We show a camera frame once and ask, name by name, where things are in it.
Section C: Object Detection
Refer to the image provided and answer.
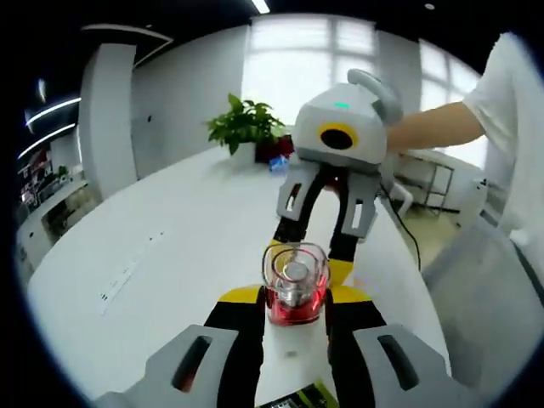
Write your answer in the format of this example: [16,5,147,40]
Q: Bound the dark red bundle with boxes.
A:
[254,134,295,165]

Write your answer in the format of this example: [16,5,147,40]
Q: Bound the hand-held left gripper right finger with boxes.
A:
[324,284,465,408]

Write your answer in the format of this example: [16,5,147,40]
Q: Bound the potted green plant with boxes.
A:
[206,93,286,167]

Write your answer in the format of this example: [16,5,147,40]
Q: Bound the row of white office desks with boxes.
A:
[16,139,93,277]

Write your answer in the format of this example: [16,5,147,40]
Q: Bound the white side table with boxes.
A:
[401,148,486,213]

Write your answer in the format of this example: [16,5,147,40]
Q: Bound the green black skincare pouch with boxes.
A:
[261,379,339,408]

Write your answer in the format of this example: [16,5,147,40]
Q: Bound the tall white pump bottle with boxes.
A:
[261,241,332,328]

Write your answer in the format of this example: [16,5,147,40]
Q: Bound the person in white shirt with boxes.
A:
[462,31,544,258]

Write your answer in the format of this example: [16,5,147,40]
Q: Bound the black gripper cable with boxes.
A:
[377,176,424,273]

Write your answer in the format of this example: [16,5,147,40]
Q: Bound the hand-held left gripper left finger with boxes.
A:
[95,285,268,408]

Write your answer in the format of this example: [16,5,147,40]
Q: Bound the large window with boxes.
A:
[418,40,490,171]
[241,16,379,125]

